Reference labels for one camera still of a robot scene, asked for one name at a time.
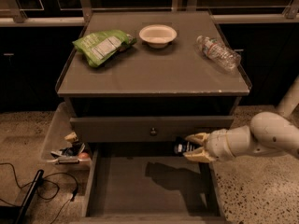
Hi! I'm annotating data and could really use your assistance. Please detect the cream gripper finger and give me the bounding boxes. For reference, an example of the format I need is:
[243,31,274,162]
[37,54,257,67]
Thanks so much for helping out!
[183,147,216,163]
[185,133,209,146]

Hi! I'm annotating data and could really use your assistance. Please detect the brass drawer knob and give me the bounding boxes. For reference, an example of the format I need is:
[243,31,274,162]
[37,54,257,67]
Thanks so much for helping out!
[149,127,158,136]

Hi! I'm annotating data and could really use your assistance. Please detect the black cable on floor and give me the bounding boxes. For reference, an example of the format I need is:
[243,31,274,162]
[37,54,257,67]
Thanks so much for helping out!
[0,161,79,224]

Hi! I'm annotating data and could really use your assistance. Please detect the metal railing frame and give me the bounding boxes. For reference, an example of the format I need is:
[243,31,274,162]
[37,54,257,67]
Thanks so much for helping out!
[0,0,299,27]

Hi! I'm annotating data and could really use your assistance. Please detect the grey wooden nightstand cabinet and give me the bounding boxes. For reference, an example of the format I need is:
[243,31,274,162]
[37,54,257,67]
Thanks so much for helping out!
[55,10,253,161]

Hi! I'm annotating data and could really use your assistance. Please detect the green chip bag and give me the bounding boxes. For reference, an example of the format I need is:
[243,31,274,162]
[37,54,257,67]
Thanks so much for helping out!
[73,30,136,68]

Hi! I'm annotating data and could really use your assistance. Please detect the snack items in bin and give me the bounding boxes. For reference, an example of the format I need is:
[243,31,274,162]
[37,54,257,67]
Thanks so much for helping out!
[50,132,91,165]

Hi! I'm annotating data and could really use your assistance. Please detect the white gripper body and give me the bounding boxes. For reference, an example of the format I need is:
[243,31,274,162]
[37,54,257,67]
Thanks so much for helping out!
[206,129,235,161]

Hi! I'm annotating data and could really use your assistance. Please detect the black stand leg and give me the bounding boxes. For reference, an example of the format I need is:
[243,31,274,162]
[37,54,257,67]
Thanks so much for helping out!
[13,169,44,224]

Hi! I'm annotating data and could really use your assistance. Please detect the clear plastic water bottle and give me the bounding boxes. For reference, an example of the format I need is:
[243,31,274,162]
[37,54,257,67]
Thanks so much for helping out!
[196,35,241,72]

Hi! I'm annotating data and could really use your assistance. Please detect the grey top drawer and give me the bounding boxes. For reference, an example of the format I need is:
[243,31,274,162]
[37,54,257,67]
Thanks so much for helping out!
[70,116,234,143]

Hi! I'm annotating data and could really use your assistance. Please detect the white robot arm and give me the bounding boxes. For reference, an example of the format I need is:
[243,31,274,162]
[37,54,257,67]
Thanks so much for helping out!
[183,112,299,163]

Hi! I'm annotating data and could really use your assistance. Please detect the open grey middle drawer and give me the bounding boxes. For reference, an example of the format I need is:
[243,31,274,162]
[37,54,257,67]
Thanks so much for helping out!
[72,143,231,224]

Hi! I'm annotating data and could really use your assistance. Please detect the white paper bowl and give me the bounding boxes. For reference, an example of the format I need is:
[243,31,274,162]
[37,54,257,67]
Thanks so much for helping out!
[139,24,177,49]

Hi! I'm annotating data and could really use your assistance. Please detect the dark blue rxbar wrapper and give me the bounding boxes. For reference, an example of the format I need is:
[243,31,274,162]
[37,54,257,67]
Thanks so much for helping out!
[173,137,198,156]

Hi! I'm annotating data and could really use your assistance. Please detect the clear plastic storage bin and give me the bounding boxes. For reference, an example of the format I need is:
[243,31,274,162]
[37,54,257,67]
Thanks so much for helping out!
[41,103,93,171]

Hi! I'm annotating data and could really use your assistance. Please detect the white post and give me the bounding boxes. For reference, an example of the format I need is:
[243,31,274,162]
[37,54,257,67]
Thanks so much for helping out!
[277,76,299,118]

